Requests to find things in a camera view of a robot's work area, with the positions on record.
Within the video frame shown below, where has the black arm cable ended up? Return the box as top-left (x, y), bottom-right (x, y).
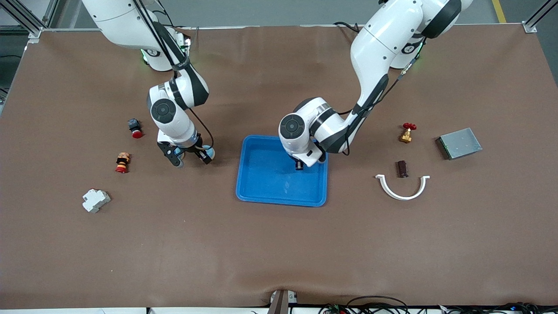
top-left (139, 0), bottom-right (215, 152)
top-left (344, 39), bottom-right (427, 156)

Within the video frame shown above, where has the brass valve red handle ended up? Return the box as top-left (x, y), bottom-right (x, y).
top-left (399, 123), bottom-right (417, 143)

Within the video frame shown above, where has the black cable bundle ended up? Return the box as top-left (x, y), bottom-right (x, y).
top-left (436, 302), bottom-right (558, 314)

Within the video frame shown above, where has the blue plastic tray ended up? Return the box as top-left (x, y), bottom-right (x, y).
top-left (236, 135), bottom-right (328, 207)

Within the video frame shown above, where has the black looped cable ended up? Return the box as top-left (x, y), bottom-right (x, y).
top-left (347, 296), bottom-right (409, 314)

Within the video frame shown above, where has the red yellow black stacked switch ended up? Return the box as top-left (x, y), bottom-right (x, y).
top-left (115, 152), bottom-right (131, 174)

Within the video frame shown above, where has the white circuit breaker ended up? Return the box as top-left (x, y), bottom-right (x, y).
top-left (82, 188), bottom-right (111, 213)

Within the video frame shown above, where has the grey metal table bracket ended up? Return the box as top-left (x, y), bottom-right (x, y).
top-left (268, 289), bottom-right (298, 314)

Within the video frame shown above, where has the white half ring clamp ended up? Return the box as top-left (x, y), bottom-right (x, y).
top-left (375, 174), bottom-right (430, 201)

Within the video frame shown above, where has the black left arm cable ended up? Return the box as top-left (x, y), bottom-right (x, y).
top-left (344, 39), bottom-right (427, 156)

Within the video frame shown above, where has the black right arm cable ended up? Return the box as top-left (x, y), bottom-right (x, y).
top-left (139, 0), bottom-right (215, 152)

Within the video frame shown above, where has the aluminium frame profile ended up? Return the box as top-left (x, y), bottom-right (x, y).
top-left (0, 0), bottom-right (59, 40)
top-left (522, 0), bottom-right (554, 34)

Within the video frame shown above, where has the grey metal box module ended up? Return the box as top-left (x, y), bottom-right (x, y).
top-left (436, 128), bottom-right (483, 160)

